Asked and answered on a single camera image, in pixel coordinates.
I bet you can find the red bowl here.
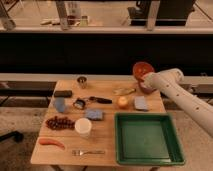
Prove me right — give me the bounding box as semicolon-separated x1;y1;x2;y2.
132;62;154;80

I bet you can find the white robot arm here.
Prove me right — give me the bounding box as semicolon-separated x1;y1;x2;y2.
143;68;213;137

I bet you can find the yellow banana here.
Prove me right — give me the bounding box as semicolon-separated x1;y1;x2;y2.
113;88;136;96

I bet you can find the yellow apple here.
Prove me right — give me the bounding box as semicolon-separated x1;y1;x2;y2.
117;96;129;109

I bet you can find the metal cup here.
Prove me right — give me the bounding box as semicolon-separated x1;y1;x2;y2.
77;76;87;89

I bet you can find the blue sponge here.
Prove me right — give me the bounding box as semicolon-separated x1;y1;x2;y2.
85;109;103;121

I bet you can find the small metal tin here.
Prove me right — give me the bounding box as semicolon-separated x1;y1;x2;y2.
73;98;86;110

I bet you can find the blue grey cloth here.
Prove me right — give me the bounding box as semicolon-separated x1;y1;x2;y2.
134;96;148;111

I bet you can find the white paper cup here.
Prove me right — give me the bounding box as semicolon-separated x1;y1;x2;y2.
75;118;92;138

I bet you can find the black rectangular block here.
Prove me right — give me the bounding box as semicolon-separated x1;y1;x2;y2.
53;90;72;98

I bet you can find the blue plastic cup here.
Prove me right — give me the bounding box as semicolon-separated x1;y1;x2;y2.
54;97;67;113

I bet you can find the bunch of red grapes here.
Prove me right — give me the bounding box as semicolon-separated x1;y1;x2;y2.
46;116;75;130

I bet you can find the green plastic tray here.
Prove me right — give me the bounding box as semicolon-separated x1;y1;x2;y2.
115;113;185;166

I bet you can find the silver fork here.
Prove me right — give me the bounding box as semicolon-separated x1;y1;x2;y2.
72;150;105;156

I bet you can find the orange carrot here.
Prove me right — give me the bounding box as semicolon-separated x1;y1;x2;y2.
38;138;65;150

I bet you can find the black handled tool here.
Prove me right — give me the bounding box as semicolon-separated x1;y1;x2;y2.
89;96;112;104

